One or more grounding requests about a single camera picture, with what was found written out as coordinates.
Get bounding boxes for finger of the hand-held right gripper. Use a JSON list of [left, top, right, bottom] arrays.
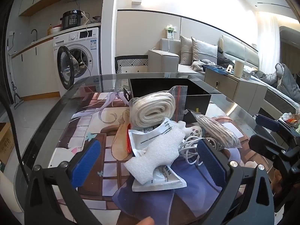
[[248, 135, 293, 169], [255, 114, 300, 146]]

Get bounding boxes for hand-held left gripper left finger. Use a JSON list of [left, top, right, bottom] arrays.
[[25, 138, 104, 225]]

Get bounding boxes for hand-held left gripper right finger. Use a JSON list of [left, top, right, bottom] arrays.
[[196, 138, 275, 225]]

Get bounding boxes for white cable bundle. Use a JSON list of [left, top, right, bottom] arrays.
[[178, 136, 225, 166]]

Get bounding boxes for bag of beige cord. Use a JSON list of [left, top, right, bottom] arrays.
[[192, 114, 242, 149]]

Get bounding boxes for white plush toy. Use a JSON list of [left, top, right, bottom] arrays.
[[183, 125, 203, 137]]

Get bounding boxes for white printed packet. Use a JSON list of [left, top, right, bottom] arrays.
[[132, 164, 188, 192]]

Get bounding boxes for white foam piece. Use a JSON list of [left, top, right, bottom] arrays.
[[124, 121, 188, 184]]

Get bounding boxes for black storage box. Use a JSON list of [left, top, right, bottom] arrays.
[[128, 78, 211, 123]]

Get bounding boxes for white packet with red edge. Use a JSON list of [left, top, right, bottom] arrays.
[[127, 117, 174, 157]]

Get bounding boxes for zip bag with white roll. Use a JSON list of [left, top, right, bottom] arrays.
[[129, 85, 188, 128]]

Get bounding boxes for person's left hand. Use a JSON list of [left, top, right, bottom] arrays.
[[131, 217, 155, 225]]

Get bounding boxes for white plastic bag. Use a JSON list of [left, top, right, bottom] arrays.
[[281, 112, 300, 127]]

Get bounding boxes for printed table mat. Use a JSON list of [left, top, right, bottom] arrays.
[[48, 91, 268, 225]]

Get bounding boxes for grey duvet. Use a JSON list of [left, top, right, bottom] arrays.
[[255, 63, 300, 96]]

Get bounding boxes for beige cabinet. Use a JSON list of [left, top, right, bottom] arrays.
[[204, 69, 268, 120]]

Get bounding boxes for cream cylinder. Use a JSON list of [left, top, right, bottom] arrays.
[[234, 60, 245, 78]]

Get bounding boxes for blue bag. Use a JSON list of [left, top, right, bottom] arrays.
[[203, 64, 231, 74]]

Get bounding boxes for black jacket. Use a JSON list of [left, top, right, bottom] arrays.
[[217, 46, 235, 67]]

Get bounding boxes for padded bed headboard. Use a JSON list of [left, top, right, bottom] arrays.
[[221, 35, 259, 72]]

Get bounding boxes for white curtain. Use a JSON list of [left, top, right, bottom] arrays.
[[256, 12, 280, 71]]

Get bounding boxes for cardboard box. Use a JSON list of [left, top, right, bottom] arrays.
[[0, 122, 14, 167]]

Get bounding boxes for grey fur item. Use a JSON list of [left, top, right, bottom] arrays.
[[191, 60, 216, 72]]

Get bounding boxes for mop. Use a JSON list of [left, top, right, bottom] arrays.
[[7, 39, 25, 109]]

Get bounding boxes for grey cushion with stripe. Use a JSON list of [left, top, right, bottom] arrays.
[[191, 37, 218, 64]]

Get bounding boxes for plain grey cushion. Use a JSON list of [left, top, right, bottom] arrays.
[[179, 35, 195, 65]]

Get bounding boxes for white counter cabinets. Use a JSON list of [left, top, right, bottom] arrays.
[[11, 36, 61, 101]]

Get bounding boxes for black white patterned basket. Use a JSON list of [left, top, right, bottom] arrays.
[[114, 55, 149, 92]]

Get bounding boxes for white washing machine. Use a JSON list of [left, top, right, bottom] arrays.
[[52, 27, 102, 98]]

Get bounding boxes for beige sofa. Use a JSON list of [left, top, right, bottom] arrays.
[[148, 38, 235, 74]]

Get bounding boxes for black pressure cooker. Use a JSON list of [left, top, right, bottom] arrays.
[[60, 10, 83, 30]]

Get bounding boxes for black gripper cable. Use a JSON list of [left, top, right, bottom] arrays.
[[0, 91, 32, 184]]

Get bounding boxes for white wall power strip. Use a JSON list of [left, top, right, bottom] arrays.
[[164, 25, 177, 39]]

